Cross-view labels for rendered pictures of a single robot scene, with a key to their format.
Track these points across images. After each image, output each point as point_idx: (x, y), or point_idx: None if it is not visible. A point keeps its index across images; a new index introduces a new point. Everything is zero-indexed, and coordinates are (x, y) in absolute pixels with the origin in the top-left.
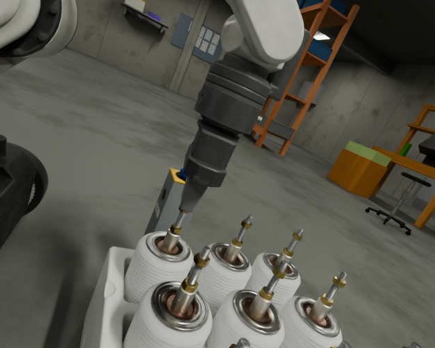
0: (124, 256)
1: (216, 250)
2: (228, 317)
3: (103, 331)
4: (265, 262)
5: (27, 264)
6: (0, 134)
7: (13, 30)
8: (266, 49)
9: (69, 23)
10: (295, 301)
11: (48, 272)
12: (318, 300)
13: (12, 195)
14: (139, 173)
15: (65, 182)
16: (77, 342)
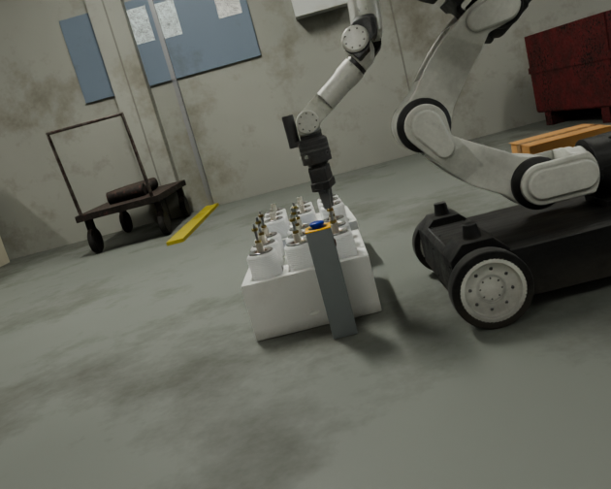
0: (359, 254)
1: (305, 240)
2: None
3: (362, 242)
4: (273, 248)
5: (435, 314)
6: (468, 224)
7: None
8: None
9: (394, 131)
10: (272, 242)
11: (418, 316)
12: (264, 235)
13: (438, 247)
14: None
15: (482, 384)
16: (381, 305)
